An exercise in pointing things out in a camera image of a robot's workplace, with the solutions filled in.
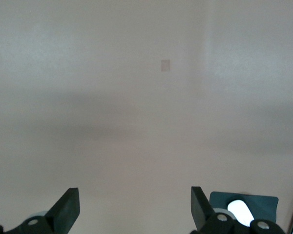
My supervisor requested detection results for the brown tape patch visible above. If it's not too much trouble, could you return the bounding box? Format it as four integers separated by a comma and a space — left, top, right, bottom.
160, 59, 171, 73

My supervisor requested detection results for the black mouse pad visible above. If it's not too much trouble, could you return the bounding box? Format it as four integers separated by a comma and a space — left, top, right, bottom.
209, 191, 279, 227

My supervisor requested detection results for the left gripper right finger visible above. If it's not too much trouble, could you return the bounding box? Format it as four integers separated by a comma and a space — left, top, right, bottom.
189, 186, 284, 234

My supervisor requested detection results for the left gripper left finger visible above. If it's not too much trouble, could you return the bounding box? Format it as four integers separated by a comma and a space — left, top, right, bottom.
0, 187, 81, 234

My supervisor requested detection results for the white computer mouse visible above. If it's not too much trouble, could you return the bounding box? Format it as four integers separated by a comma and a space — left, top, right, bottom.
227, 199, 254, 227

